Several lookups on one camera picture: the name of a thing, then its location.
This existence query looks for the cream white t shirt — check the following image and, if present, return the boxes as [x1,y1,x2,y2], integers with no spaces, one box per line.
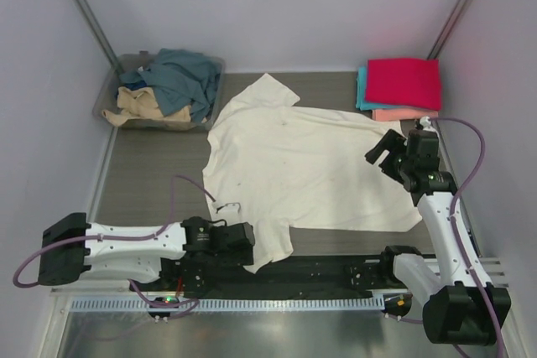
[202,75,421,272]

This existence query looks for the clear plastic bin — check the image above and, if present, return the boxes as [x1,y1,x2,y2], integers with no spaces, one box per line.
[92,51,225,132]

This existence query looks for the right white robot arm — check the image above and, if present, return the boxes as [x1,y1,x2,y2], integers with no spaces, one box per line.
[365,128,511,345]

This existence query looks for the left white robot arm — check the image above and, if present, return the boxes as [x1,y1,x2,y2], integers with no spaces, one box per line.
[38,213,255,291]

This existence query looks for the folded salmon pink t shirt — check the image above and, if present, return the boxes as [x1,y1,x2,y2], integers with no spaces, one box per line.
[372,107,439,122]

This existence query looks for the folded red t shirt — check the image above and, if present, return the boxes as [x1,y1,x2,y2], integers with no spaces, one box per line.
[365,58,442,111]

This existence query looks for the folded teal t shirt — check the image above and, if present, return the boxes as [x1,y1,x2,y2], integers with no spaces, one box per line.
[356,65,391,111]

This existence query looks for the tan beige t shirt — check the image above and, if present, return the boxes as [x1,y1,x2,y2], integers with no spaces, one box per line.
[102,86,191,127]

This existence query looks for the blue grey t shirt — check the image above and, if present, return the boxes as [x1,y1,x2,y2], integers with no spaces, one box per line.
[120,49,224,123]

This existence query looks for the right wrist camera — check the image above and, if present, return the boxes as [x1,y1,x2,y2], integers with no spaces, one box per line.
[406,117,440,169]

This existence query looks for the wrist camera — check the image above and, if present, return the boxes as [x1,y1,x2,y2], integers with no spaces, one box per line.
[406,117,440,169]
[212,201,241,215]

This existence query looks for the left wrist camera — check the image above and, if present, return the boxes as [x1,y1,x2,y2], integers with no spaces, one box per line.
[212,201,241,215]

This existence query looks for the white slotted cable duct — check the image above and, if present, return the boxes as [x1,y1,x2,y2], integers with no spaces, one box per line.
[69,295,385,313]

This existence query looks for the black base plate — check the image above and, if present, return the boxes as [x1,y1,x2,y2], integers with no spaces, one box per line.
[153,255,404,300]

